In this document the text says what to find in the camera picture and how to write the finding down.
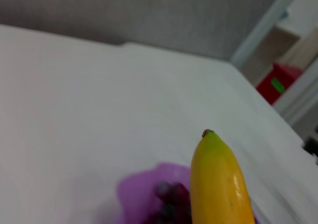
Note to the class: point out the yellow banana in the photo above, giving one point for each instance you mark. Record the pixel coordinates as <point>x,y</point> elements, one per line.
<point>218,179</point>

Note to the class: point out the dark red grape bunch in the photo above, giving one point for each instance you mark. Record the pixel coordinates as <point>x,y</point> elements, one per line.
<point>171,201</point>

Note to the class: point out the purple wavy plastic bowl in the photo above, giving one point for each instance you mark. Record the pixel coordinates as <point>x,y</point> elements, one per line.
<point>139,196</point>

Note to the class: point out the red bin with green label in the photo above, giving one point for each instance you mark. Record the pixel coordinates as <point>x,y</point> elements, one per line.
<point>268,85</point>

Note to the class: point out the black object beside table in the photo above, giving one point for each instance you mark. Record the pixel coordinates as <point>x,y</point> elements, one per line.
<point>312,147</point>

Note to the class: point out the white shelf frame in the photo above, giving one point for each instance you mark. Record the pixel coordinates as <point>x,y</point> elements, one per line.
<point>258,32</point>

